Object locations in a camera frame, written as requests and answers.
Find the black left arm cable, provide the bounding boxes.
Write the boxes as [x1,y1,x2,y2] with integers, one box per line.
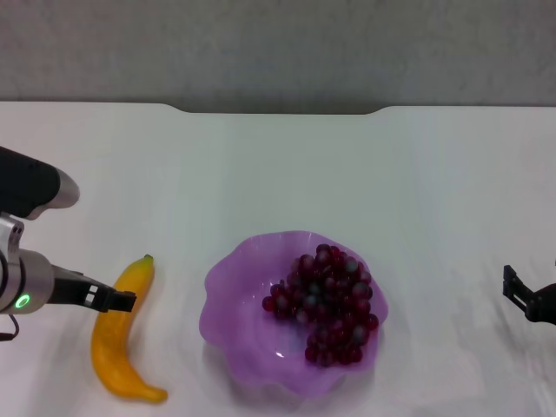
[0,314,19,342]

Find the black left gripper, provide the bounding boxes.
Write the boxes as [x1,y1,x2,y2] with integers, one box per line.
[50,264,137,314]

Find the purple wavy plastic plate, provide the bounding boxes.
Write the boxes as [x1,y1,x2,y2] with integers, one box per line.
[198,229,389,400]

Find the left wrist camera silver bracket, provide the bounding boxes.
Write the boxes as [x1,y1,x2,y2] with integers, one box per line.
[0,212,25,261]

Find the yellow banana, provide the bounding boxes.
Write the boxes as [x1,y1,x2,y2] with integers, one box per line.
[89,254,169,404]

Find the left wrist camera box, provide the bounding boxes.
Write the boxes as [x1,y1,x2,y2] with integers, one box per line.
[0,146,81,222]

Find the dark red grape bunch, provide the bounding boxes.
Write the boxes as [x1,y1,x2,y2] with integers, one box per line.
[261,243,380,368]

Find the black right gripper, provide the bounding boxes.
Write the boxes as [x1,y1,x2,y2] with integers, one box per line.
[502,264,556,325]

